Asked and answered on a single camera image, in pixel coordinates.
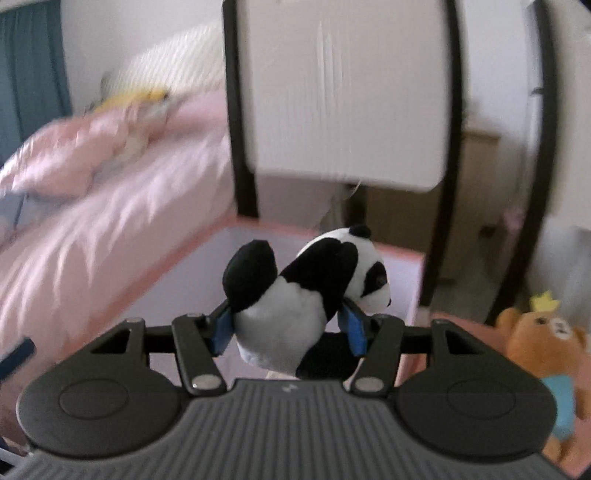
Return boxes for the pink duvet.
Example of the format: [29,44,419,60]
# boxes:
[0,88,237,445]

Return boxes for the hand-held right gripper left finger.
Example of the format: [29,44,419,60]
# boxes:
[91,299,237,397]

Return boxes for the yellow plush toy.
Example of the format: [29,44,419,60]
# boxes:
[90,88,170,113]

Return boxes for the pink storage box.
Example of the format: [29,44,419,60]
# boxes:
[69,219,426,385]

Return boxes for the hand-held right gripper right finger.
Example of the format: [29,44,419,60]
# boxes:
[340,298,486,396]

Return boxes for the white striped pillow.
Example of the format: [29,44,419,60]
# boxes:
[100,22,228,103]

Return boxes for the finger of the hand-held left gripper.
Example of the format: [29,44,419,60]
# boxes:
[0,338,37,378]

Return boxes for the brown bear plush toy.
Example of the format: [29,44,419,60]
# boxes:
[496,291,591,468]

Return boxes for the panda plush toy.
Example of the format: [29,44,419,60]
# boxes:
[222,224,392,380]

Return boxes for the wooden cabinet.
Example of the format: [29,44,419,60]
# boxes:
[364,129,503,280]

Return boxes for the teal curtain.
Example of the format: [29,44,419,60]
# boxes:
[0,8,73,163]

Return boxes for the white chair with black frame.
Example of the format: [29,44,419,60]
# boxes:
[222,0,560,325]

